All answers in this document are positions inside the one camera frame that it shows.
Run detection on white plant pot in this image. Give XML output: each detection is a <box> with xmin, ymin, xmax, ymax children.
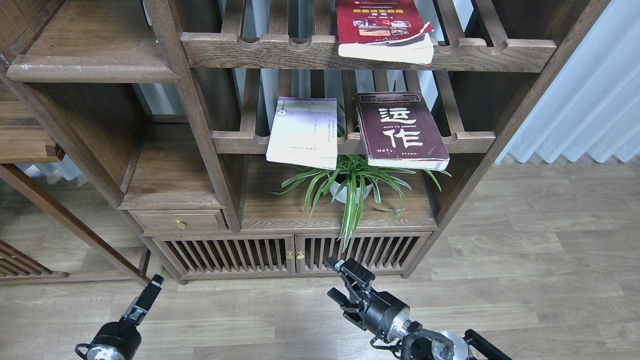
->
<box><xmin>329</xmin><ymin>174</ymin><xmax>373</xmax><ymax>204</ymax></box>

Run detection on wooden side rack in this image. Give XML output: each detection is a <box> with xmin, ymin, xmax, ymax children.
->
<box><xmin>0</xmin><ymin>84</ymin><xmax>151</xmax><ymax>285</ymax></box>

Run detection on red cover book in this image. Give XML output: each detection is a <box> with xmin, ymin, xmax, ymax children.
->
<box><xmin>335</xmin><ymin>0</ymin><xmax>435</xmax><ymax>66</ymax></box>

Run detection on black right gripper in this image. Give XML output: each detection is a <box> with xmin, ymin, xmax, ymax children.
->
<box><xmin>324</xmin><ymin>257</ymin><xmax>410</xmax><ymax>344</ymax></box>

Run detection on white pleated curtain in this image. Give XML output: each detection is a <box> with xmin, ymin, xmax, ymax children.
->
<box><xmin>497</xmin><ymin>0</ymin><xmax>640</xmax><ymax>163</ymax></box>

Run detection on white purple book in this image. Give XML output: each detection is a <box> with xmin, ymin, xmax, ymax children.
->
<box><xmin>266</xmin><ymin>96</ymin><xmax>338</xmax><ymax>170</ymax></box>

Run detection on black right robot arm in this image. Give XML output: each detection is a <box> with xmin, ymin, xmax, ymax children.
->
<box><xmin>325</xmin><ymin>257</ymin><xmax>509</xmax><ymax>360</ymax></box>

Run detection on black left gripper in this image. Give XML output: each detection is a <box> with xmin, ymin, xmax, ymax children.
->
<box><xmin>75</xmin><ymin>274</ymin><xmax>164</xmax><ymax>360</ymax></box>

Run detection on dark wooden bookshelf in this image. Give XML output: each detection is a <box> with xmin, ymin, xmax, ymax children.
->
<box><xmin>1</xmin><ymin>0</ymin><xmax>610</xmax><ymax>282</ymax></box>

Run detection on maroon book white characters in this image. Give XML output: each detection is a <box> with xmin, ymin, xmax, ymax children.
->
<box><xmin>354</xmin><ymin>91</ymin><xmax>450</xmax><ymax>171</ymax></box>

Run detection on green spider plant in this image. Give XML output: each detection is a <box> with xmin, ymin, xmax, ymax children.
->
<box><xmin>271</xmin><ymin>105</ymin><xmax>452</xmax><ymax>253</ymax></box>

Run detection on brass drawer knob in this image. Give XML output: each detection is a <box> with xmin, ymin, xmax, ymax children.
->
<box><xmin>175</xmin><ymin>218</ymin><xmax>187</xmax><ymax>230</ymax></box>

